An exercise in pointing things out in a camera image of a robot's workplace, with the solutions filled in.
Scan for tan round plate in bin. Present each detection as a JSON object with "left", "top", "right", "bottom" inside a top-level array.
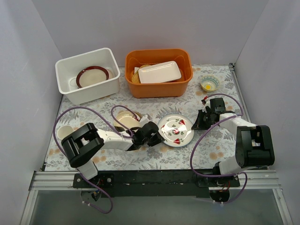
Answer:
[{"left": 131, "top": 65, "right": 150, "bottom": 83}]

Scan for orange plastic bin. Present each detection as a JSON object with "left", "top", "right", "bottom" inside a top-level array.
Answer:
[{"left": 125, "top": 48, "right": 193, "bottom": 98}]

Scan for white ceramic mug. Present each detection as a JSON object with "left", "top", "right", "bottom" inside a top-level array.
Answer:
[{"left": 57, "top": 125, "right": 73, "bottom": 140}]

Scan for patterned small bowl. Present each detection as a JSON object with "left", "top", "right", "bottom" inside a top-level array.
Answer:
[{"left": 200, "top": 75, "right": 220, "bottom": 92}]

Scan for dark red rimmed plate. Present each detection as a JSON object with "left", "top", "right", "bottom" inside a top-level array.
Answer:
[{"left": 76, "top": 66, "right": 109, "bottom": 88}]

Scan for white plastic bin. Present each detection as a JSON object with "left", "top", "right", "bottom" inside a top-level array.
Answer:
[{"left": 55, "top": 48, "right": 120, "bottom": 105}]

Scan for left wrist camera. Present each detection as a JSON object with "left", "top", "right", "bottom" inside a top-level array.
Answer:
[{"left": 139, "top": 114, "right": 150, "bottom": 128}]

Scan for cream plate with black mark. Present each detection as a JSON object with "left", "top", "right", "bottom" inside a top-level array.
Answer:
[{"left": 113, "top": 112, "right": 141, "bottom": 132}]

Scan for floral table mat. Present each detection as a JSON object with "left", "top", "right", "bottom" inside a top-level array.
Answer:
[{"left": 57, "top": 65, "right": 246, "bottom": 170}]

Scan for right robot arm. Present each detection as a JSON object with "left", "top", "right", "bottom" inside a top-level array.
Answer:
[{"left": 191, "top": 97, "right": 275, "bottom": 186}]

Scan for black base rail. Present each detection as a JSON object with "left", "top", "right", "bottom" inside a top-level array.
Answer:
[{"left": 72, "top": 169, "right": 225, "bottom": 198}]

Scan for white rectangular tray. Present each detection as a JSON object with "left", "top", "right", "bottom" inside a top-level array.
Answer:
[{"left": 137, "top": 61, "right": 181, "bottom": 84}]

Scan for pink plate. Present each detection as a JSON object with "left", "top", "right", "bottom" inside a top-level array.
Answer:
[{"left": 106, "top": 68, "right": 115, "bottom": 80}]

